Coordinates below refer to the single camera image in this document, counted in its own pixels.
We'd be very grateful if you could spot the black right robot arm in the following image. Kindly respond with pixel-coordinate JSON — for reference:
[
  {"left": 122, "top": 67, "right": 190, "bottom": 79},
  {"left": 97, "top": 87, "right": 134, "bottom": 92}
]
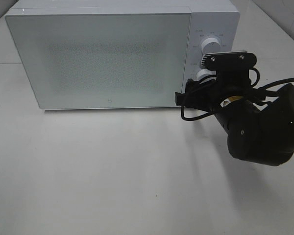
[{"left": 175, "top": 78, "right": 294, "bottom": 166}]

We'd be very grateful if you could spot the white timer knob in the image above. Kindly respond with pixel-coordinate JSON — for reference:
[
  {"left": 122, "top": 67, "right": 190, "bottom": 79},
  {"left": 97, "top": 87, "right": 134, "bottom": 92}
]
[{"left": 196, "top": 69, "right": 216, "bottom": 81}]

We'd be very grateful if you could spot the white microwave door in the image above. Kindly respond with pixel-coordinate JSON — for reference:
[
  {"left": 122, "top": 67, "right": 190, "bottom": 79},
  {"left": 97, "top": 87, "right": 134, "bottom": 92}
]
[{"left": 6, "top": 14, "right": 190, "bottom": 110}]

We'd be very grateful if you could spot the white microwave oven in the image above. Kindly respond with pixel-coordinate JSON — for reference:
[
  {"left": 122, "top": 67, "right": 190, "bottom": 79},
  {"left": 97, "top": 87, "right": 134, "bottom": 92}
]
[{"left": 4, "top": 0, "right": 241, "bottom": 113}]

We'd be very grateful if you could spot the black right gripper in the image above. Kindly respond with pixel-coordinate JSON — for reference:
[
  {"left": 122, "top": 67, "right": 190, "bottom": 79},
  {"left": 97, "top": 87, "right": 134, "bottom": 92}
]
[{"left": 174, "top": 78, "right": 225, "bottom": 115}]

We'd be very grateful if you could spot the white upper microwave knob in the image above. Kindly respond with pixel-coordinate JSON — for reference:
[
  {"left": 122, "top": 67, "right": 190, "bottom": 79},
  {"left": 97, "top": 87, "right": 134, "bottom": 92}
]
[{"left": 201, "top": 36, "right": 221, "bottom": 54}]

